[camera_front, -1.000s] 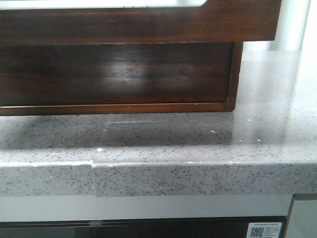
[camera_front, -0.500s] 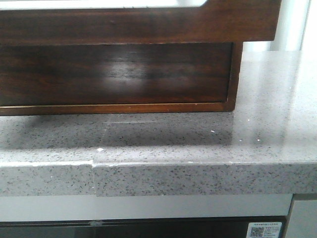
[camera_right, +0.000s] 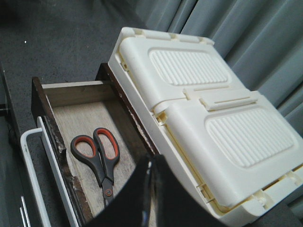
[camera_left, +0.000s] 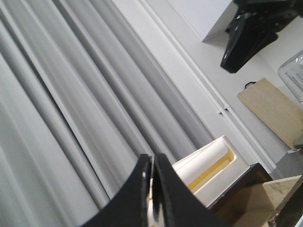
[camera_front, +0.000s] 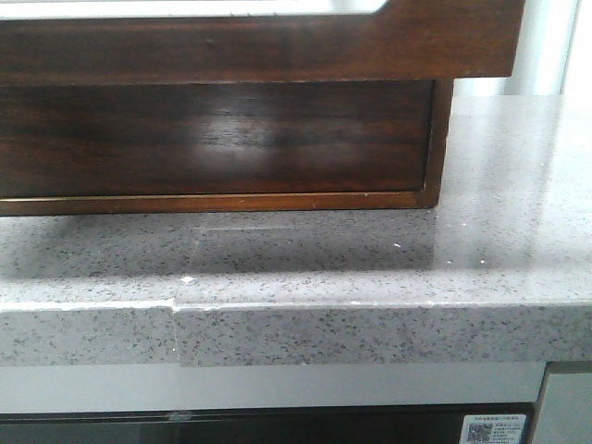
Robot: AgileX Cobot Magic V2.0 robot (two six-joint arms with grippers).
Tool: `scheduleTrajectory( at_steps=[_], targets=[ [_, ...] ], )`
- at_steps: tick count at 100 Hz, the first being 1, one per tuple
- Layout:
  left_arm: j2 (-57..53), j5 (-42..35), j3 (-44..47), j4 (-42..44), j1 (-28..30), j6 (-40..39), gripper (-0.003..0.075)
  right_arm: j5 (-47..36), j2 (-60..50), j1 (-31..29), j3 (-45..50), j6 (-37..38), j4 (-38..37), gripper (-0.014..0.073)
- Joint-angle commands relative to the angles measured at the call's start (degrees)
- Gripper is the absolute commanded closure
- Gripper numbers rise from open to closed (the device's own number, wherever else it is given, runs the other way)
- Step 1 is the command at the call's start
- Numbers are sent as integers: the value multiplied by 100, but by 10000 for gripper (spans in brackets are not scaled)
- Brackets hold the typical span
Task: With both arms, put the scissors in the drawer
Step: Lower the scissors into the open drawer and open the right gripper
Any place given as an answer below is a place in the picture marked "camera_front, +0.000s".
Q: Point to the black glass appliance front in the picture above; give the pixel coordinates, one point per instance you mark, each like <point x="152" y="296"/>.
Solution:
<point x="440" y="423"/>

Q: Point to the grey cabinet door panel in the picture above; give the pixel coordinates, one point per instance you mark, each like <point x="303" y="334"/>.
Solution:
<point x="564" y="415"/>

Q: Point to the wooden drawer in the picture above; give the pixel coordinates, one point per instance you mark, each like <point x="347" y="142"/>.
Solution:
<point x="277" y="139"/>
<point x="403" y="40"/>

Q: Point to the white QR code sticker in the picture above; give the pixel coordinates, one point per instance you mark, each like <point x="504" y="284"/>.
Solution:
<point x="493" y="429"/>

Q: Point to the white curtain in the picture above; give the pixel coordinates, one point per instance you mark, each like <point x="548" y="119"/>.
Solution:
<point x="553" y="54"/>

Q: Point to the dark wooden drawer cabinet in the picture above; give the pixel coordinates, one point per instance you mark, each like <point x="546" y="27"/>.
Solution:
<point x="439" y="139"/>

